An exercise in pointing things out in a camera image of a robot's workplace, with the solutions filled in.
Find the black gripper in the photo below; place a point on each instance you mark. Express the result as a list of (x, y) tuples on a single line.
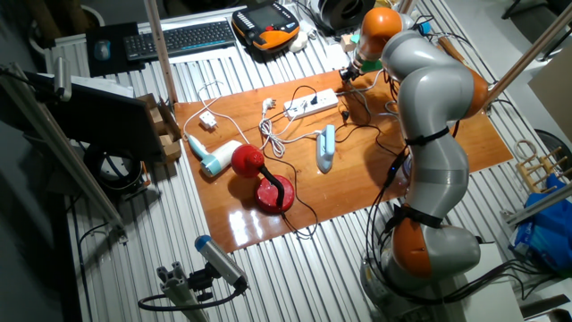
[(353, 72)]

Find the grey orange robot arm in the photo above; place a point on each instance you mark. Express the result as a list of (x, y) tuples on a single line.
[(433, 112)]

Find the white power strip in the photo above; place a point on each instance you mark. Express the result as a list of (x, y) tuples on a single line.
[(324, 100)]

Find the white square plug adapter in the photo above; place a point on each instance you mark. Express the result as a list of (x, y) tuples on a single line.
[(207, 119)]

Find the small wooden cube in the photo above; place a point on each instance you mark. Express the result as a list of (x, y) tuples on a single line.
[(347, 43)]

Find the small teal object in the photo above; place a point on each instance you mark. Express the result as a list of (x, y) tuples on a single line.
[(355, 39)]

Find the white rounded lump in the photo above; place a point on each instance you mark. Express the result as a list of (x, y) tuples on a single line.
[(298, 42)]

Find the black filament spool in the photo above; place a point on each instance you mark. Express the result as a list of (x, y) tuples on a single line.
[(344, 13)]

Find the light blue travel iron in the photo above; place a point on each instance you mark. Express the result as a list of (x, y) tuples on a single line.
[(325, 149)]

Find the blue white plastic object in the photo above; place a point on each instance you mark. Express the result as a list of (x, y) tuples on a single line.
[(425, 28)]

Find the black orange teach pendant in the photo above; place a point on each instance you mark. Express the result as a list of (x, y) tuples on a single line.
[(266, 24)]

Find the orange wooden board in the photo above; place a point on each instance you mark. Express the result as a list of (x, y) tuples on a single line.
[(348, 179)]

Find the red desk lamp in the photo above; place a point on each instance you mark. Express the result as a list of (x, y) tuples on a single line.
[(248, 161)]

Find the white blue hair dryer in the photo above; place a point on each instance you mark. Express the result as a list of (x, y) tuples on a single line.
[(219, 158)]

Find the black keyboard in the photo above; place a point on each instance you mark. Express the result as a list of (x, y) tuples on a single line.
[(179, 40)]

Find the brown cardboard sheet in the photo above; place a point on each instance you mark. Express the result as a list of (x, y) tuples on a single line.
[(554, 94)]

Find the black office chair base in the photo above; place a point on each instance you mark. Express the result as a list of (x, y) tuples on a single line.
[(554, 27)]

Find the wooden peg rack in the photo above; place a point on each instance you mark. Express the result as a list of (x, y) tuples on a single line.
[(540, 167)]

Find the black mouse pad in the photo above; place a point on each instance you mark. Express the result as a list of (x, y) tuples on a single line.
[(107, 67)]

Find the black monitor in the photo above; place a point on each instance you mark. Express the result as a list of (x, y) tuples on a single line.
[(107, 121)]

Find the grey computer mouse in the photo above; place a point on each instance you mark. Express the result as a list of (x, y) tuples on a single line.
[(102, 50)]

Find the blue plastic bag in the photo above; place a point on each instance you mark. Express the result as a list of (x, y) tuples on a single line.
[(549, 232)]

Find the short aluminium profile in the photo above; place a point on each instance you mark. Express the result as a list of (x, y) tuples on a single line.
[(179, 290)]

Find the grey cylindrical webcam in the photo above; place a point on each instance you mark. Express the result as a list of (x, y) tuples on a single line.
[(62, 78)]

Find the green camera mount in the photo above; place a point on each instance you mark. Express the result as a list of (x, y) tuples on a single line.
[(372, 65)]

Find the light wooden post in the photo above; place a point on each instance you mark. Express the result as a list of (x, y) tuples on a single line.
[(406, 4), (532, 51), (158, 49)]

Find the grey camera with blue tip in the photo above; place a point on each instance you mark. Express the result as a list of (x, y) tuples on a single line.
[(219, 259)]

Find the aluminium frame beam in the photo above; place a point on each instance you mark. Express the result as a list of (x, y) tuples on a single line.
[(58, 147), (540, 203)]

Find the black camera bracket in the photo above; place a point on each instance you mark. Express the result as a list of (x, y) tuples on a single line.
[(201, 282)]

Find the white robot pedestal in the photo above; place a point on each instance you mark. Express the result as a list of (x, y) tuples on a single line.
[(491, 290)]

